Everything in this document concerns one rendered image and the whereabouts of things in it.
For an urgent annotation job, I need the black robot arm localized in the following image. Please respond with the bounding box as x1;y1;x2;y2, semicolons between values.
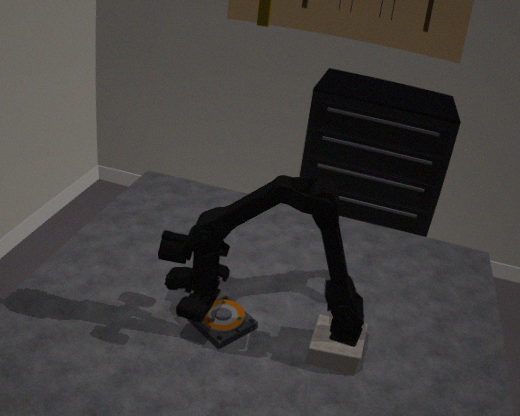
158;175;364;347

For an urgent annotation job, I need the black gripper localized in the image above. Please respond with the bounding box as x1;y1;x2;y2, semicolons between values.
176;264;230;322

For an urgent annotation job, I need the orange round plate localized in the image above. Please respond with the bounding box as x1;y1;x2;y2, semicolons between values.
202;300;245;332

